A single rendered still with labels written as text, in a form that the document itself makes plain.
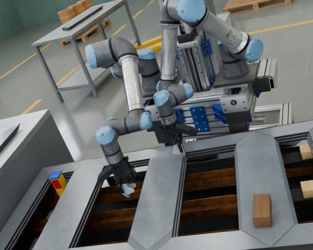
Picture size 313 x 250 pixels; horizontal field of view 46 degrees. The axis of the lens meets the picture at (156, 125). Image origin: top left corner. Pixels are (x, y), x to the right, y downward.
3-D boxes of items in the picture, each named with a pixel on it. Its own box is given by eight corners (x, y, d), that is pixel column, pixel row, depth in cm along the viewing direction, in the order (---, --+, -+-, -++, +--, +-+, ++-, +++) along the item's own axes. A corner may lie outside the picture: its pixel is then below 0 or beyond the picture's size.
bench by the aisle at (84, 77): (97, 98, 531) (70, 32, 486) (59, 103, 562) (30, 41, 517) (143, 50, 670) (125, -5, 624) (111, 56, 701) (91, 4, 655)
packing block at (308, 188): (317, 197, 147) (316, 189, 145) (303, 198, 148) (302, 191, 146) (313, 187, 152) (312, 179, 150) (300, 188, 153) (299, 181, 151)
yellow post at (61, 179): (72, 205, 207) (58, 178, 199) (64, 206, 209) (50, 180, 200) (75, 199, 212) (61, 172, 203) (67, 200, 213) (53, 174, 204)
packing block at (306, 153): (314, 157, 167) (313, 151, 165) (302, 159, 168) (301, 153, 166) (311, 150, 172) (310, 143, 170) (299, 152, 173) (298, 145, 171)
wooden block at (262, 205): (272, 226, 131) (270, 217, 129) (255, 227, 133) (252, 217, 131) (272, 203, 141) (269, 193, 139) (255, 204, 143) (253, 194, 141)
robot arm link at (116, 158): (102, 157, 157) (107, 147, 164) (106, 166, 159) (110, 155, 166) (118, 155, 155) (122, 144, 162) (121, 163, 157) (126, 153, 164)
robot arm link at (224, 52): (233, 51, 208) (228, 28, 202) (250, 54, 197) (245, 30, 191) (216, 60, 204) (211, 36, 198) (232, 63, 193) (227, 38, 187)
